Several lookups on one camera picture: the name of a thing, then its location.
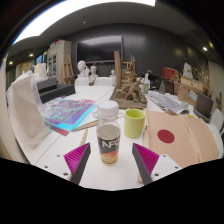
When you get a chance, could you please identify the thin wooden stick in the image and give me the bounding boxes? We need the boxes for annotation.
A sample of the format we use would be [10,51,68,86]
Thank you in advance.
[70,119,100,133]
[79,128,90,147]

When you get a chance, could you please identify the long bright ceiling light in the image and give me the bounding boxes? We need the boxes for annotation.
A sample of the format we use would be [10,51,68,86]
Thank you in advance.
[12,0,157,46]

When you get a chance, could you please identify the brown cardboard box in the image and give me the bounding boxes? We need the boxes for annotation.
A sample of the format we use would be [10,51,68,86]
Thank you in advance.
[177,75,205,107]

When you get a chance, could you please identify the yellow-green mug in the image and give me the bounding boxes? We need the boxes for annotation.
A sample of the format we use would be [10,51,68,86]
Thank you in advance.
[123,108,147,140]

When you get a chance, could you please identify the light plywood sheet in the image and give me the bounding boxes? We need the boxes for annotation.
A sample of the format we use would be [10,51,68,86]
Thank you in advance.
[143,109,222,169]

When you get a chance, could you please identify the red box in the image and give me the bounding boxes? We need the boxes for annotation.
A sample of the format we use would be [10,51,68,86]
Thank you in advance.
[161,66,180,82]

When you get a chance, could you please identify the brown wooden sculpture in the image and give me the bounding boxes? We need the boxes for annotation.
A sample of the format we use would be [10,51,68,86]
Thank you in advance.
[109,50,149,110]

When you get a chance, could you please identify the white chair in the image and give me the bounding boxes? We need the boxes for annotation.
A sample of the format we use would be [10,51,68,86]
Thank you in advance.
[74,77,91,87]
[92,76,114,87]

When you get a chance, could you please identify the dark grey flat box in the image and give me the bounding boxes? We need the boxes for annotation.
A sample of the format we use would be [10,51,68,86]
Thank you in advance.
[35,77,77,104]

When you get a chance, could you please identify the large dark wall screen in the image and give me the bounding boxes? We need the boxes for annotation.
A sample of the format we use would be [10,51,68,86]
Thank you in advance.
[76,35,124,64]

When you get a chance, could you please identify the flat round red coaster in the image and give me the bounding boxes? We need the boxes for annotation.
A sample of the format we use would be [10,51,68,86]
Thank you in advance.
[156,128,176,145]

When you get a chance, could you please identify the clear spray bottle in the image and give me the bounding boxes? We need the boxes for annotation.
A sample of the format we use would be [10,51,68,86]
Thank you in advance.
[142,72,151,95]

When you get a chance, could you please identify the white plaster bust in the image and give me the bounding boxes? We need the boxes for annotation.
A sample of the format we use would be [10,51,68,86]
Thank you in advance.
[76,59,91,80]
[88,65,100,85]

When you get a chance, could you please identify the wooden easel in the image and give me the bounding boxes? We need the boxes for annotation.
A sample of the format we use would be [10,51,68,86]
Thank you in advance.
[61,54,77,85]

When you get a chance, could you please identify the white-capped dark drink bottle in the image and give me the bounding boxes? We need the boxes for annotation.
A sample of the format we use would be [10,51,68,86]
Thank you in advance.
[92,99,122,167]

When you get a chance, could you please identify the grey newspaper pile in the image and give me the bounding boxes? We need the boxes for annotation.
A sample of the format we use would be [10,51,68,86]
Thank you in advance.
[147,90,188,115]

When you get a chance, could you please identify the white glass-door cabinet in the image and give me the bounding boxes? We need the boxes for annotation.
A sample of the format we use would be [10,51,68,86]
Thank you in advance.
[46,39,73,83]

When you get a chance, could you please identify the colourful purple-blue print sheet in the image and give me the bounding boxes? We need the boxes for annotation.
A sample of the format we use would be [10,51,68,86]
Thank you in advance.
[42,97,98,134]

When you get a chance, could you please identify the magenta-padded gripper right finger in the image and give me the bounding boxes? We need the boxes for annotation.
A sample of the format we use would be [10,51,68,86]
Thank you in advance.
[131,142,183,185]

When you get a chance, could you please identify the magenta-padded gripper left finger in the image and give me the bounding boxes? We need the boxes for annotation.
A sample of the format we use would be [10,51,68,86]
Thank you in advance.
[42,142,92,186]

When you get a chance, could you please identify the dark grey laptop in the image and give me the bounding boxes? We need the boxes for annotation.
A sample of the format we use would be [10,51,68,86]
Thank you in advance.
[193,92,215,120]

